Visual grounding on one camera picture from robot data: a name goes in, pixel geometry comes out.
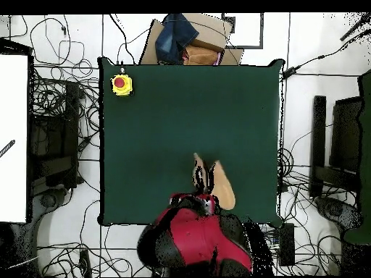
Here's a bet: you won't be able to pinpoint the orange terry towel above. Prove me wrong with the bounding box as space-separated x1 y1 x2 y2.
191 152 236 211

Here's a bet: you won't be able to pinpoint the dark green table cloth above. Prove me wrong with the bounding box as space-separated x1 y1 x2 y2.
97 56 286 228
343 68 371 245

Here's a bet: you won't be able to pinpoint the black power strip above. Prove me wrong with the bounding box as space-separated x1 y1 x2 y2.
78 249 93 278
278 222 296 266

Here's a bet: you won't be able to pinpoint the black stand base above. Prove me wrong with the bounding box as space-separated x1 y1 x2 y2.
28 80 80 198
308 94 364 201

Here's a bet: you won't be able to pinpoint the yellow emergency stop button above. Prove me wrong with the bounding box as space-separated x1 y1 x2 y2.
110 73 134 97

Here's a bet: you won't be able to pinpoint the folded orange towel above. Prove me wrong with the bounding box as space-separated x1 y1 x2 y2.
183 44 221 67

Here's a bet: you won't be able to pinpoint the blue jeans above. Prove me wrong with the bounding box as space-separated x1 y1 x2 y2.
154 12 200 65

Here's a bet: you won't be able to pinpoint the brown cardboard box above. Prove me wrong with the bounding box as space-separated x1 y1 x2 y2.
138 12 245 66

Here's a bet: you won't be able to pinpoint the black striped rod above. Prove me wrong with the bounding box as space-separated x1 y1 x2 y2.
0 139 16 159

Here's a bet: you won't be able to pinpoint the black tripod leg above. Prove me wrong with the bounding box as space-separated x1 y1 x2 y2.
339 12 371 42

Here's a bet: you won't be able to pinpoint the black pedestal foot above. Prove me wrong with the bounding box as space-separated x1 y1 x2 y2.
30 188 69 229
314 195 364 235

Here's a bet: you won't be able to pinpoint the black power adapter cable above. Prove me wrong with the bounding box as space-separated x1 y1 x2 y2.
281 27 371 81

